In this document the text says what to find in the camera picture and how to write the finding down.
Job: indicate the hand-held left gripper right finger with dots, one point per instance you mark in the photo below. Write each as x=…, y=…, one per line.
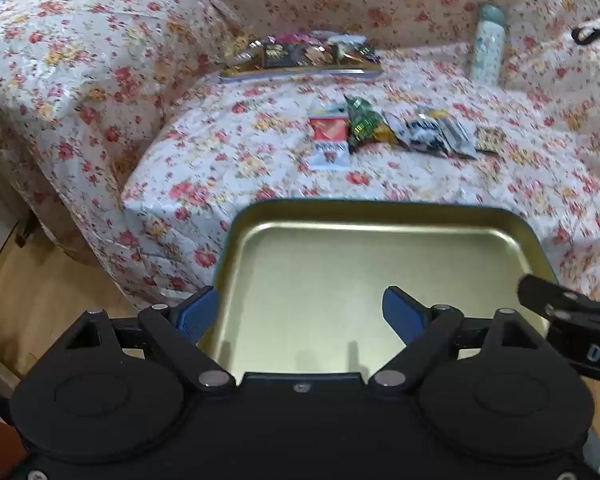
x=399, y=312

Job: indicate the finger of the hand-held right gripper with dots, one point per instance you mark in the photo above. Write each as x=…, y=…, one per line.
x=550, y=295

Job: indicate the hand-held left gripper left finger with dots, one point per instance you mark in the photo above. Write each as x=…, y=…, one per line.
x=201, y=312

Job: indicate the gold tin lid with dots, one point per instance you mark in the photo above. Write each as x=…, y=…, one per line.
x=330, y=280

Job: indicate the blue white snack packet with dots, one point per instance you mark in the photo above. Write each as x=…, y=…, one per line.
x=425, y=135

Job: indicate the dark green candy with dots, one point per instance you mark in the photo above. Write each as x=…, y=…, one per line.
x=362, y=132

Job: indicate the gold tin box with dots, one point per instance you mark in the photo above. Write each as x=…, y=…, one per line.
x=300, y=71

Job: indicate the red white snack packet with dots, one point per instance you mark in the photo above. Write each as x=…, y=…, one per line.
x=330, y=142

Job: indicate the yellow silver snack packet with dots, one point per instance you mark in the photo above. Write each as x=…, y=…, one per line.
x=435, y=114

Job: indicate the green white triangular packet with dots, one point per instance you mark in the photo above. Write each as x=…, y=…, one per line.
x=359, y=109

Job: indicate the small white blue packet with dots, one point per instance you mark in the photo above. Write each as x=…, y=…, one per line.
x=334, y=109

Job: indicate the white cartoon print bottle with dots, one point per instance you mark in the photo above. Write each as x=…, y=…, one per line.
x=487, y=45

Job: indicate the gold brown snack packet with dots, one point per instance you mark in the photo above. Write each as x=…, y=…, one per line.
x=244, y=49

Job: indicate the black cracker packet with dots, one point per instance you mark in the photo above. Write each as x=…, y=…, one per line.
x=282, y=56

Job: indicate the clear plastic snack packet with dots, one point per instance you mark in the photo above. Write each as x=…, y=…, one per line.
x=347, y=40

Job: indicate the pink candy wrapper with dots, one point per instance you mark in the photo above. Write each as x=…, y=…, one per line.
x=292, y=39

